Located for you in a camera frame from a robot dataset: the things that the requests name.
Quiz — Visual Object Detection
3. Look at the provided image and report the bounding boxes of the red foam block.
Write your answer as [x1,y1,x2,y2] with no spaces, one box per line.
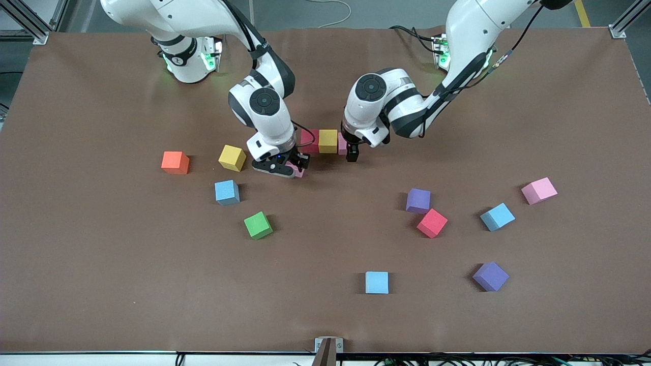
[416,208,449,239]
[299,128,320,154]

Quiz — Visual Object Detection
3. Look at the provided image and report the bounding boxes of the yellow foam block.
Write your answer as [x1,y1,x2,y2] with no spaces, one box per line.
[218,145,247,172]
[318,129,339,154]

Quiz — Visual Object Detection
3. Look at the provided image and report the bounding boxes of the green foam block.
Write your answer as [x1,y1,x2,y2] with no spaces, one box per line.
[244,211,274,240]

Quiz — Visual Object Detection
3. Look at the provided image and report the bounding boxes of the purple foam block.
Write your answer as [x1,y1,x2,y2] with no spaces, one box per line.
[405,188,432,215]
[472,261,510,292]

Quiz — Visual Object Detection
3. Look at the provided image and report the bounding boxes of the orange foam block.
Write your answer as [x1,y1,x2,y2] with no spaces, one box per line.
[161,151,190,175]

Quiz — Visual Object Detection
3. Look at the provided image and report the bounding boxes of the light blue foam block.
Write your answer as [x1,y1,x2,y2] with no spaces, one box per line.
[365,271,390,295]

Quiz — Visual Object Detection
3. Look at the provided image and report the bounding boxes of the brown pole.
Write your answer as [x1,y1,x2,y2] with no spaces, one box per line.
[311,338,337,366]

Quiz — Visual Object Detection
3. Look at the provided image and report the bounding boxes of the brown table mat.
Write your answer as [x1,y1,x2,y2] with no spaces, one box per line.
[0,25,651,355]

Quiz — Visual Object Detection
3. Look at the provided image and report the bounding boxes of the white floor cable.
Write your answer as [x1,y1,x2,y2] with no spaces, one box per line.
[305,0,352,29]

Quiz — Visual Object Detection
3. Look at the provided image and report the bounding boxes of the black arm base cables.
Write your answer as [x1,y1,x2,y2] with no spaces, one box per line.
[389,24,443,54]

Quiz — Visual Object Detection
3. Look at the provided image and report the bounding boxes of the small metal bracket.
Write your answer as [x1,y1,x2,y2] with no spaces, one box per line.
[314,337,344,354]

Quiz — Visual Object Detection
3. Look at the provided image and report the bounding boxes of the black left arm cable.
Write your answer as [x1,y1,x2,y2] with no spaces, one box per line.
[420,5,545,139]

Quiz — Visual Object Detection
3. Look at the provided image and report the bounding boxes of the white table edge rail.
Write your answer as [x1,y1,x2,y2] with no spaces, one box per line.
[0,352,651,366]

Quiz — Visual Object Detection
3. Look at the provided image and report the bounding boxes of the aluminium frame post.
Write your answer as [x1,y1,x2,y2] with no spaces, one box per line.
[0,0,72,45]
[609,0,651,40]

